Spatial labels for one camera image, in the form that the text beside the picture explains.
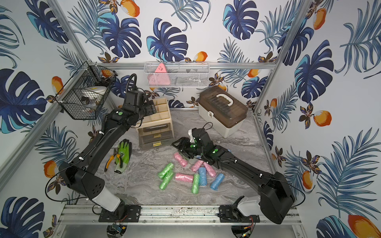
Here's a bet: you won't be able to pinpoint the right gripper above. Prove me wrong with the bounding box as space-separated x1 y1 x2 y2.
171 137 205 158

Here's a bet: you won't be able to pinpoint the green bag roll three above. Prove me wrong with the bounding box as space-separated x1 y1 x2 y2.
191 173 200 194

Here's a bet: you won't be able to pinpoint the green bag roll two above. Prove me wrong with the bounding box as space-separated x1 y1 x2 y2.
159 170 174 190

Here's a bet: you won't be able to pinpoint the green bag roll one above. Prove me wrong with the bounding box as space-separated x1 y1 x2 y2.
158 162 174 179

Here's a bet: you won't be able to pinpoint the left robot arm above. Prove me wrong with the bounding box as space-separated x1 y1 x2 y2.
59 90 156 218

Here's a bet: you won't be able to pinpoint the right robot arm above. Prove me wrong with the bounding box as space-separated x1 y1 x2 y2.
172 128 296 225

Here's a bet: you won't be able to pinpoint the beige drawer organizer cabinet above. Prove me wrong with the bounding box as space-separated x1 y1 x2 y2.
134 97 174 150

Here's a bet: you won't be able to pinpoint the pink bag roll two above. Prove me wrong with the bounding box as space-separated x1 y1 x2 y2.
191 160 204 173

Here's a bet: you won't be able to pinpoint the pink bag roll one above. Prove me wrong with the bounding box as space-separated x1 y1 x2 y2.
173 152 188 168

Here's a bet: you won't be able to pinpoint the blue bag roll one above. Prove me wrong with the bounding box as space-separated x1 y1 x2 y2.
198 167 207 186

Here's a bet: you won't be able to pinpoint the pink bag roll three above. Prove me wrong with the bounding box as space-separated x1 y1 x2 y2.
203 162 217 178

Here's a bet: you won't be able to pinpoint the pink bag roll four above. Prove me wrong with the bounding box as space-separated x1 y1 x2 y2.
175 173 193 182

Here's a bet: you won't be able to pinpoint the pink triangle item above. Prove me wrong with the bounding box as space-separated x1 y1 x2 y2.
148 63 171 86

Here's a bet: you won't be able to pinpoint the brown lid storage box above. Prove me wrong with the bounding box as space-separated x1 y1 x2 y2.
198 86 248 138

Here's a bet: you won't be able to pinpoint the blue bag roll two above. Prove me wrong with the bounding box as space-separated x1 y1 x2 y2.
210 173 225 191

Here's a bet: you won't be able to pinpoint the green black work glove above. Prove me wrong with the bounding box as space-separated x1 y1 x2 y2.
115 139 132 174

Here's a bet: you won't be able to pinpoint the white mesh wall basket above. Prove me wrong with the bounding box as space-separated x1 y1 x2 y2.
144 61 210 88

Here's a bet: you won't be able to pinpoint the black wire wall basket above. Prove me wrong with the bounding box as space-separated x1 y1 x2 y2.
54 61 118 120

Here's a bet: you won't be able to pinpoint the yellow handled pliers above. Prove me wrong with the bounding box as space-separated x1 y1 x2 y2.
104 148 121 172

